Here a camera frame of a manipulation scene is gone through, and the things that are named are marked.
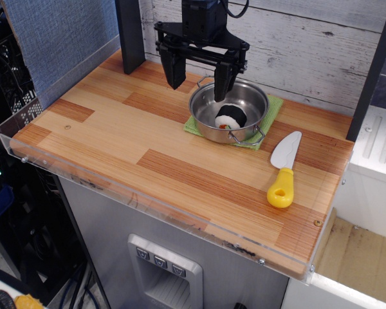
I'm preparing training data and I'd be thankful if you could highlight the yellow handled toy knife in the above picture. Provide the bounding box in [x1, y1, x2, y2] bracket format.
[267, 131, 302, 209]

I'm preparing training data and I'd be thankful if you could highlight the green cloth mat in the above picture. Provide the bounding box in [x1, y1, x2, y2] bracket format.
[183, 94, 284, 151]

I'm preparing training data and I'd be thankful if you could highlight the stainless steel pot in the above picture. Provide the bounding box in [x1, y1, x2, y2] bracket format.
[189, 75, 270, 145]

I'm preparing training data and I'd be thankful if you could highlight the black cable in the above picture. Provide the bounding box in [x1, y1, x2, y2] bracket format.
[219, 0, 250, 19]

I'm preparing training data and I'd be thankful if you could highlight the silver toy fridge cabinet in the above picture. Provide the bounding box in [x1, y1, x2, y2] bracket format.
[60, 179, 288, 308]

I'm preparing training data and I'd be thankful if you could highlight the black vertical post left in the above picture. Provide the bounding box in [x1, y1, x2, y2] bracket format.
[115, 0, 145, 75]

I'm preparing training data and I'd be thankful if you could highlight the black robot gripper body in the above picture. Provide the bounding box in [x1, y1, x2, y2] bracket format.
[154, 1, 250, 73]

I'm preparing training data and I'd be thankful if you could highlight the clear acrylic table guard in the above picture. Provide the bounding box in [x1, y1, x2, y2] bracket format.
[0, 95, 353, 281]

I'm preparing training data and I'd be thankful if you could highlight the plush sushi roll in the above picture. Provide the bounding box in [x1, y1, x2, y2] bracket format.
[215, 104, 247, 129]

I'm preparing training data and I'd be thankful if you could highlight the yellow black object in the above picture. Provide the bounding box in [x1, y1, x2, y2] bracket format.
[0, 290, 45, 309]

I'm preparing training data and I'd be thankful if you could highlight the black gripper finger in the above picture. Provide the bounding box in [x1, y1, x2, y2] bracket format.
[214, 51, 239, 102]
[159, 44, 186, 89]

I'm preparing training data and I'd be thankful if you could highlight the black vertical post right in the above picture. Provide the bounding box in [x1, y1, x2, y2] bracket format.
[346, 21, 386, 142]

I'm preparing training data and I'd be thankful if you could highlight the silver dispenser panel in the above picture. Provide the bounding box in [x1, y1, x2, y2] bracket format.
[127, 234, 204, 308]

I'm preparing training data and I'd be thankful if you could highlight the black vertical post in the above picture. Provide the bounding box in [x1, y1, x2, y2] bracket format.
[115, 0, 145, 75]
[346, 21, 386, 142]

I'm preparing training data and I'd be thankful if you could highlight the white side cabinet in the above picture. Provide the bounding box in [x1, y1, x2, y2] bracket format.
[282, 106, 386, 308]

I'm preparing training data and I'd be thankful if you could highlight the blue fabric panel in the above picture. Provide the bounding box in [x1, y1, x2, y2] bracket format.
[1, 0, 120, 109]

